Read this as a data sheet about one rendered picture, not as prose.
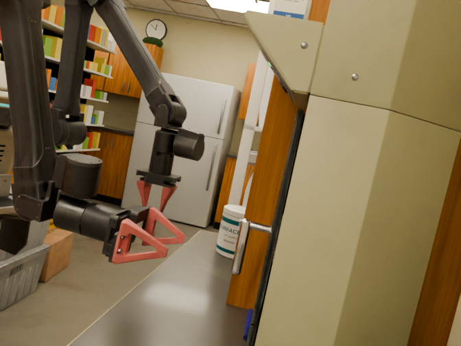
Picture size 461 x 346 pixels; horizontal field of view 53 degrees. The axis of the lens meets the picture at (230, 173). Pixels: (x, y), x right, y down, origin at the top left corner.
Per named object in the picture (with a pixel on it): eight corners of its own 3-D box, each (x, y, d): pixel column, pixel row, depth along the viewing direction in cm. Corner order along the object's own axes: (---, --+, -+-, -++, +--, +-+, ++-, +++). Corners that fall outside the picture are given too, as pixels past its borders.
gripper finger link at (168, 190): (164, 217, 113) (171, 180, 112) (138, 211, 114) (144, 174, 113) (172, 213, 120) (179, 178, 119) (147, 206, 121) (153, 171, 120)
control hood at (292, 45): (308, 109, 96) (318, 61, 95) (309, 95, 64) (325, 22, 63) (254, 99, 97) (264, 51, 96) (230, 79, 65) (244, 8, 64)
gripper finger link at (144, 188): (158, 215, 114) (164, 178, 113) (131, 209, 115) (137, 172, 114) (166, 211, 120) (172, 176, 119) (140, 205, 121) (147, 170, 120)
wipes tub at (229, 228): (256, 253, 154) (265, 211, 153) (252, 263, 142) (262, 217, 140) (219, 244, 156) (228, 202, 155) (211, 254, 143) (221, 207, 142)
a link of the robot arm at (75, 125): (51, 126, 134) (36, 125, 129) (75, 110, 130) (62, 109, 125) (62, 155, 133) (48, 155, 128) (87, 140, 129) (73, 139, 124)
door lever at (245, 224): (261, 283, 71) (262, 277, 74) (274, 224, 70) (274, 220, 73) (227, 274, 72) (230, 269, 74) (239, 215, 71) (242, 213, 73)
